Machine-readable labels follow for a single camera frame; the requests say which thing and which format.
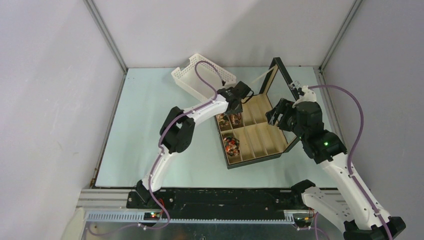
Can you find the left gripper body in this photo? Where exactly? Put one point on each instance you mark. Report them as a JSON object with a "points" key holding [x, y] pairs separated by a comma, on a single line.
{"points": [[238, 109]]}

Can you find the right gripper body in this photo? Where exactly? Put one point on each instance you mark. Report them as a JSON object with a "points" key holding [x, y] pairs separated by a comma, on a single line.
{"points": [[287, 121]]}

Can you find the colourful patterned tie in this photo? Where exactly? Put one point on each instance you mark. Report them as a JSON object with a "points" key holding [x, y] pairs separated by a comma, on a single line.
{"points": [[236, 119]]}

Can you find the black compartment tie box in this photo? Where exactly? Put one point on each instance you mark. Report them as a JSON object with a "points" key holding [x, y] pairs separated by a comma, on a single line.
{"points": [[259, 141]]}

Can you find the white perforated plastic basket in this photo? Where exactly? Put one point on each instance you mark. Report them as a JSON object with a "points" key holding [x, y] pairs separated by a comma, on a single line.
{"points": [[201, 77]]}

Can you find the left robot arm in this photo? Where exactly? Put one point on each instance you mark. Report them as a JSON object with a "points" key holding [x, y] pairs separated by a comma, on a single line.
{"points": [[177, 131]]}

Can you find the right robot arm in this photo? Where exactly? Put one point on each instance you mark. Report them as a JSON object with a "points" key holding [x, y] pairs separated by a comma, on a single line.
{"points": [[362, 217]]}

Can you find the rolled tie far compartment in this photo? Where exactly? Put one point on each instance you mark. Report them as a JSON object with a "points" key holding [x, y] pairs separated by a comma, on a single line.
{"points": [[223, 122]]}

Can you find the rolled tie compartment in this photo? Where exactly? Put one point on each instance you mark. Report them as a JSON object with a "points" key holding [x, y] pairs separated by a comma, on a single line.
{"points": [[223, 122], [231, 146]]}

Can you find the rolled tie near compartment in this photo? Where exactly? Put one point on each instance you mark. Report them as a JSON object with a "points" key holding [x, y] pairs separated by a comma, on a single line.
{"points": [[231, 146]]}

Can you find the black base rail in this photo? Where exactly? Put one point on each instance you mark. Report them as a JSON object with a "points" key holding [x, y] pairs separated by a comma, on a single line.
{"points": [[232, 204]]}

